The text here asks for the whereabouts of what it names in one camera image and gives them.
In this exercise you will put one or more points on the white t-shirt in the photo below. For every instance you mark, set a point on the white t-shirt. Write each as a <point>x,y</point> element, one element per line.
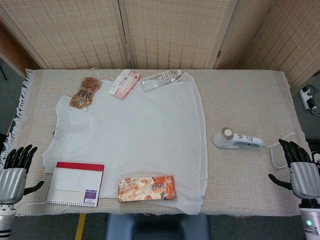
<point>140,130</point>

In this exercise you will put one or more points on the red spiral desk calendar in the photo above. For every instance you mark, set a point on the red spiral desk calendar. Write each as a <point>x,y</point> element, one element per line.
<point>75,182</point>

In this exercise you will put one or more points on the beige woven tablecloth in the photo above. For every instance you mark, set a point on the beige woven tablecloth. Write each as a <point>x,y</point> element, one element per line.
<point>245,100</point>

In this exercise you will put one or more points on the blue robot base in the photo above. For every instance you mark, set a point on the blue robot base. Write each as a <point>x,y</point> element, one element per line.
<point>157,227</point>

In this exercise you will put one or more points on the brown sauce pouch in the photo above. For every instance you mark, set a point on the brown sauce pouch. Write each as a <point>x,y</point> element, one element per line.
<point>85,93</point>

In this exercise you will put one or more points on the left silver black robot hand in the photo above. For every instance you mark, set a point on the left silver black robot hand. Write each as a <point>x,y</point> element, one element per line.
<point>12,180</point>

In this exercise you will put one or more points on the clear plastic water bottle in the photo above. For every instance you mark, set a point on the clear plastic water bottle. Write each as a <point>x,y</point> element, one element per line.
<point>157,80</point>

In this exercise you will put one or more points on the white handheld iron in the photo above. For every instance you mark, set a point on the white handheld iron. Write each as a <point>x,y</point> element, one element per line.
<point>225,141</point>

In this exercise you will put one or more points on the metal screen hinge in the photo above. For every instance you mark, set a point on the metal screen hinge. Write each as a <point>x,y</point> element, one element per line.
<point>220,53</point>

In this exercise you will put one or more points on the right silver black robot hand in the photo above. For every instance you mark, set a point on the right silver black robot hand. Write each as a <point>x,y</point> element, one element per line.
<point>303,177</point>

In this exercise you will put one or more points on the pink wet wipes pack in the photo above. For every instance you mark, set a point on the pink wet wipes pack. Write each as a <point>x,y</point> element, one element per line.
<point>123,83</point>

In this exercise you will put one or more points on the white power strip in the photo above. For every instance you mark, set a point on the white power strip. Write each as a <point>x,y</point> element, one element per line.
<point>308,97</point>

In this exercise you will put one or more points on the brown wooden door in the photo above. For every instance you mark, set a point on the brown wooden door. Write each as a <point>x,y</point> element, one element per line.
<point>15,52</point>

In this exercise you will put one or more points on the woven folding screen panel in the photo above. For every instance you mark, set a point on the woven folding screen panel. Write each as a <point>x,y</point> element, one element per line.
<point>297,40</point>
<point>245,35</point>
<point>65,32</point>
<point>172,32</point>

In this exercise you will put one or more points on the orange egg roll box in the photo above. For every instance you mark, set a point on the orange egg roll box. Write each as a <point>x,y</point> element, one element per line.
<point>147,188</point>

